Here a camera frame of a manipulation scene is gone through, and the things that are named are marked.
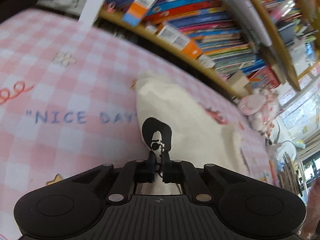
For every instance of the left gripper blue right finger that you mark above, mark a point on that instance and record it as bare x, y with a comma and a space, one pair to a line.
186, 175

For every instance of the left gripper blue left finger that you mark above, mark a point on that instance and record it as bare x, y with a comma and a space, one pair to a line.
133, 173

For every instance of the cream white t-shirt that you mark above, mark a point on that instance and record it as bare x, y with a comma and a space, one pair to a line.
170, 120

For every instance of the pink checkered cartoon tablecloth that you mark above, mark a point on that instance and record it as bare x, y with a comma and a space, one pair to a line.
68, 105

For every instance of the white pink bunny plush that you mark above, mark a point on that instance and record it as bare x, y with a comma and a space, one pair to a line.
261, 109

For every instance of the small beige desk box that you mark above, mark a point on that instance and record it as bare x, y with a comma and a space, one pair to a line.
239, 81

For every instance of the white charger block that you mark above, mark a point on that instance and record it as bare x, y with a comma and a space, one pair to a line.
206, 61

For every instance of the flat white orange box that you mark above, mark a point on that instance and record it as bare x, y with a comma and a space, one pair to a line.
180, 41

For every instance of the wooden bookshelf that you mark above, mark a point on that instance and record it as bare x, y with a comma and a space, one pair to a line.
249, 14

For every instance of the row of colourful books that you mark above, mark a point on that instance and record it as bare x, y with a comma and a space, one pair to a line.
213, 28

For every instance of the white orange Usmile box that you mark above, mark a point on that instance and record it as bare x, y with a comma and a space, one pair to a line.
137, 11

